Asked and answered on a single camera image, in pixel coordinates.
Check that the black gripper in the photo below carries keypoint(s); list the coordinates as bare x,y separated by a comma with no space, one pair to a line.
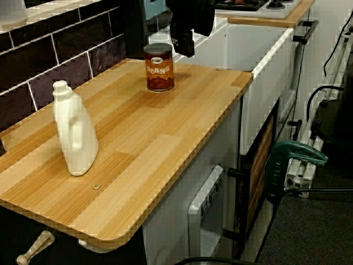
184,16

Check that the orange beans can grey lid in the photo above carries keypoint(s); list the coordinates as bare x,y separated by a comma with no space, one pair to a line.
160,71

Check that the white detergent bottle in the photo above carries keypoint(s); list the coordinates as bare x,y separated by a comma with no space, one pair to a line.
77,154

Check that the dark upright panel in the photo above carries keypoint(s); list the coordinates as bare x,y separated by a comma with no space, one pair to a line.
136,33

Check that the white toy kitchen cabinet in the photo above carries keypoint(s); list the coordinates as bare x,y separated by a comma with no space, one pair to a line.
262,49

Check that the grey toy stove top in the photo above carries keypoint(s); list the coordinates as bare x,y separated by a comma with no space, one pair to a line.
275,11

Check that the dark tiled backsplash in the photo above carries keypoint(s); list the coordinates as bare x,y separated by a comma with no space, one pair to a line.
55,63

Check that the black framed wooden oven door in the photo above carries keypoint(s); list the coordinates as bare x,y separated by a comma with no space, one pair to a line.
260,171

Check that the black floor box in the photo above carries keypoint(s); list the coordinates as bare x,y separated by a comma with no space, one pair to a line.
339,121

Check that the grey dispenser panel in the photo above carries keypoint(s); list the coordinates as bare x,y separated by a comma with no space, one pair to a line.
205,209

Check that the black hutch end panel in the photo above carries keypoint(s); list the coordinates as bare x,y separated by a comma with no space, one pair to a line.
2,146

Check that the aluminium frame rail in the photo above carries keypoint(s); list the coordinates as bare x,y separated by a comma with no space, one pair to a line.
299,176

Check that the white plastic bracket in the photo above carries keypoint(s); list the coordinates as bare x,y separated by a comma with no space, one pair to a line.
93,247

